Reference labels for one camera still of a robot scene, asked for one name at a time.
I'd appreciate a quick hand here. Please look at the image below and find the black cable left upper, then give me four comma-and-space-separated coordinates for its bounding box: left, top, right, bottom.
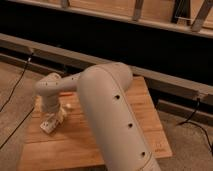
0, 51, 35, 113

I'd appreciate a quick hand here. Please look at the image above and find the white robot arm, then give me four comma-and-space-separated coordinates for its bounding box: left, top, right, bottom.
35, 62, 161, 171

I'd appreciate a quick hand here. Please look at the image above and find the wooden board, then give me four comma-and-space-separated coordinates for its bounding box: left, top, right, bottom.
17, 76, 172, 171

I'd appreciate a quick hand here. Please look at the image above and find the black cable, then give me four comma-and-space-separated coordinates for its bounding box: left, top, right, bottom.
176, 97, 213, 156
0, 51, 35, 113

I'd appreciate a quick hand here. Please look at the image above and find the white plastic bottle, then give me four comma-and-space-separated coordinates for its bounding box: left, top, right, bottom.
40, 103, 72, 134

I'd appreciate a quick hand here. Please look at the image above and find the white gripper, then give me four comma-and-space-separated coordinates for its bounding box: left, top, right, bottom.
41, 98, 67, 121

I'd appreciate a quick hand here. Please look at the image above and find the black cable right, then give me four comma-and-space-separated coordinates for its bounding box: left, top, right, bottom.
176, 97, 213, 156

